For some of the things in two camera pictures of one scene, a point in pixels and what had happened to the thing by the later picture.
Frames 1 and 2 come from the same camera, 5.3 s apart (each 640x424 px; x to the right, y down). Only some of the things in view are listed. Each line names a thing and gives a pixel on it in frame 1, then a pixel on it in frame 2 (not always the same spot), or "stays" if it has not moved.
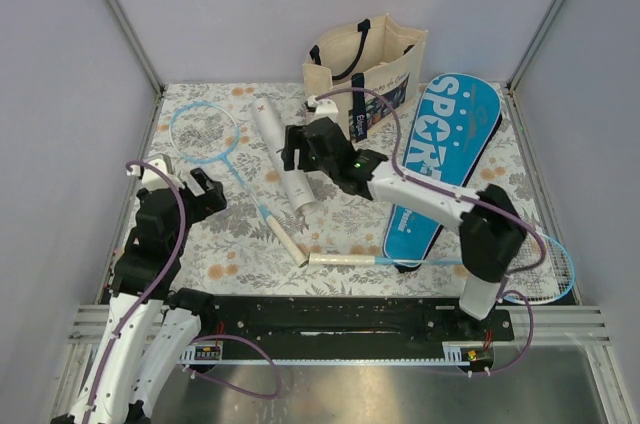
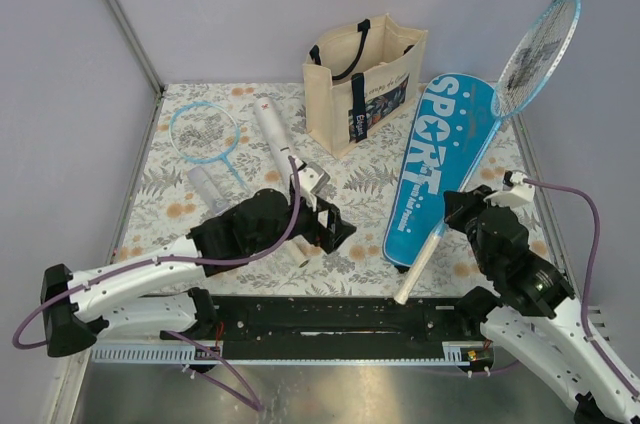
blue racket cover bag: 455,129 stays
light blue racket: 545,276 → 528,69
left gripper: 209,202 → 329,238
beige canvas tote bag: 372,73 stays
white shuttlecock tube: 300,184 stays
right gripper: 294,140 → 457,204
